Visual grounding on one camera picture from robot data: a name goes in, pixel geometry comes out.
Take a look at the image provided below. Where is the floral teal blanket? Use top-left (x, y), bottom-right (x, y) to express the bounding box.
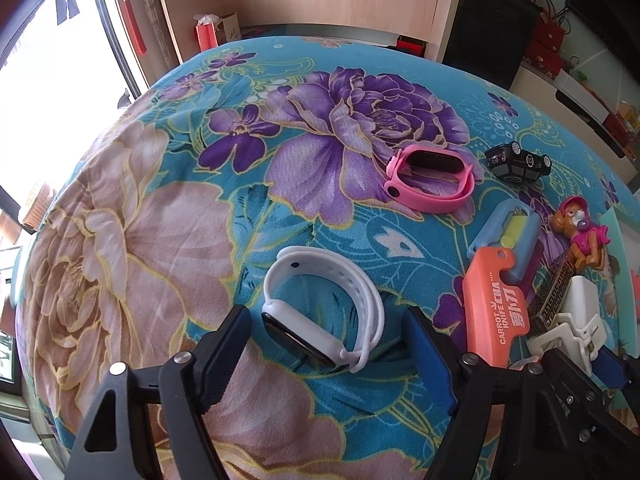
top-left (15, 35), bottom-right (640, 480)

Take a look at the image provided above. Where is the white plastic clip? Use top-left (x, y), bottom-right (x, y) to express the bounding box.
top-left (527, 275), bottom-right (608, 376)

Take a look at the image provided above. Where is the red cardboard box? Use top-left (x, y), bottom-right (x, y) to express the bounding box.
top-left (602, 110), bottom-right (640, 156)

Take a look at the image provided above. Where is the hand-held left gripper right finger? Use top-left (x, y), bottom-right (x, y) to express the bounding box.
top-left (402, 306), bottom-right (571, 480)

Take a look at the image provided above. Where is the dark window frame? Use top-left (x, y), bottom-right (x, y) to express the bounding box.
top-left (87, 0), bottom-right (151, 101)

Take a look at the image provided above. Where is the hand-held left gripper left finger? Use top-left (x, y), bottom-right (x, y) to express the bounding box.
top-left (65, 305), bottom-right (252, 480)

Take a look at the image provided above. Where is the black gold patterned box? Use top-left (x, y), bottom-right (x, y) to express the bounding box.
top-left (530, 255), bottom-right (576, 331)

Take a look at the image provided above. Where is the black toy car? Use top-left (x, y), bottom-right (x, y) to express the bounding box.
top-left (484, 142), bottom-right (552, 184)

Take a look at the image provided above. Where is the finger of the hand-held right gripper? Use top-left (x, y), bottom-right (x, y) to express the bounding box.
top-left (593, 346), bottom-right (640, 397)
top-left (544, 348), bottom-right (640, 480)

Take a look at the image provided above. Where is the light wooden desk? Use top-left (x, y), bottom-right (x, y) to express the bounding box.
top-left (147, 0), bottom-right (481, 66)

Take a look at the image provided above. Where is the light blue utility knife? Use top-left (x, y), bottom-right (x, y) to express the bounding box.
top-left (466, 198), bottom-right (542, 261)

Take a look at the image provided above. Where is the black speaker cabinet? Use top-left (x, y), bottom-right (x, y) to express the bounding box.
top-left (442, 0), bottom-right (543, 91)

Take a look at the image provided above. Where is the red hanging knot ornament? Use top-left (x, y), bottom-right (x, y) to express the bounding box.
top-left (109, 0), bottom-right (148, 56)

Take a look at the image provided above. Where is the orange toy knife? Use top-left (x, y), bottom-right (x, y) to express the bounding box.
top-left (462, 245), bottom-right (538, 368)

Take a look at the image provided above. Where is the red handled gift bag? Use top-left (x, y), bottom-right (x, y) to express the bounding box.
top-left (530, 0), bottom-right (566, 48)
top-left (522, 40), bottom-right (566, 78)

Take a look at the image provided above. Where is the white low cabinet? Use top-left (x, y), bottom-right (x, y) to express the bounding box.
top-left (510, 60), bottom-right (640, 176)

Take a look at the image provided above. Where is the white smartwatch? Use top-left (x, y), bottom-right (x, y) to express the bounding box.
top-left (261, 246), bottom-right (386, 374)

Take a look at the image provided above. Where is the pink smartwatch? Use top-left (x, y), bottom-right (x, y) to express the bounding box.
top-left (384, 144), bottom-right (476, 214)

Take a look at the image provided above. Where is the magenta plastic case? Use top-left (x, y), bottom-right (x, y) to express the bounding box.
top-left (510, 245), bottom-right (544, 291)

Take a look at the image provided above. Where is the pink puppy toy figure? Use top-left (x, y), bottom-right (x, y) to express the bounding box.
top-left (551, 196), bottom-right (610, 272)

